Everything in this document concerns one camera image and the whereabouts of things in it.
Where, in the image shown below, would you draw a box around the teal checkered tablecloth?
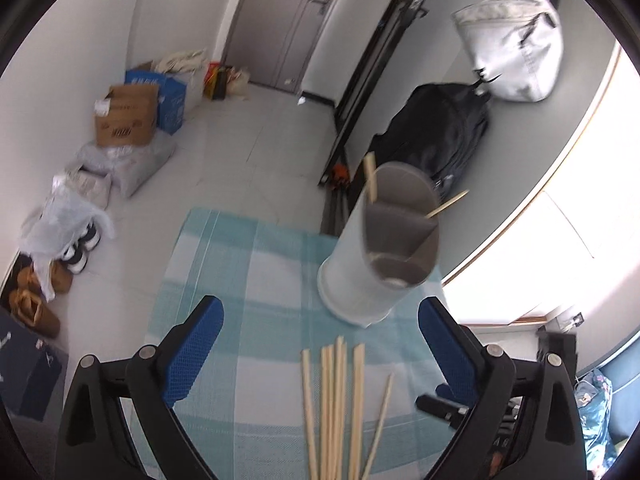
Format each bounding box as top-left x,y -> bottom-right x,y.
146,208 -> 452,479

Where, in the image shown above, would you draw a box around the red yellow bag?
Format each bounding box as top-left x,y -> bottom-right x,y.
203,62 -> 231,101

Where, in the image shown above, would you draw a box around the black backpack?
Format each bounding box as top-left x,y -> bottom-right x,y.
369,84 -> 491,198

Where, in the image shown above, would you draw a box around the black sliding door frame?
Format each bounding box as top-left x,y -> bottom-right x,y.
318,0 -> 428,186

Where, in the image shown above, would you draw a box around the beige cloth bag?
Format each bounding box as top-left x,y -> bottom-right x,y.
153,49 -> 207,74

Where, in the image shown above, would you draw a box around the navy shoe box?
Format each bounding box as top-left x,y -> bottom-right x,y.
0,311 -> 68,422

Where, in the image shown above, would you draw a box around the brown boots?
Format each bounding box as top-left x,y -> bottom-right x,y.
9,261 -> 73,338

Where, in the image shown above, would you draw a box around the brown cardboard box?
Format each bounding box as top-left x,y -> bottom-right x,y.
93,84 -> 160,148

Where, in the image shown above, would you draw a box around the white sling bag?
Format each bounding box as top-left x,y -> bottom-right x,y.
452,0 -> 564,103

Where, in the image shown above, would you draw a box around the white plastic bag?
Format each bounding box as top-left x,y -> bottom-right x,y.
18,174 -> 116,301

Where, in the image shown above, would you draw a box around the white grey utensil holder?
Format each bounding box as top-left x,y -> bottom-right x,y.
318,162 -> 439,327

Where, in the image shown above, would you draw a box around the black white sneakers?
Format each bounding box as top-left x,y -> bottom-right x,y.
60,222 -> 101,275

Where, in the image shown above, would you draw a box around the grey plastic parcel bag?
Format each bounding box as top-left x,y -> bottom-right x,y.
76,131 -> 177,198

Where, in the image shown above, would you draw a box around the grey door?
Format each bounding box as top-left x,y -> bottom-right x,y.
222,0 -> 335,93

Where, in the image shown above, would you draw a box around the blue cardboard box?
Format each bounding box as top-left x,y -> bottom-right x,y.
125,70 -> 186,134

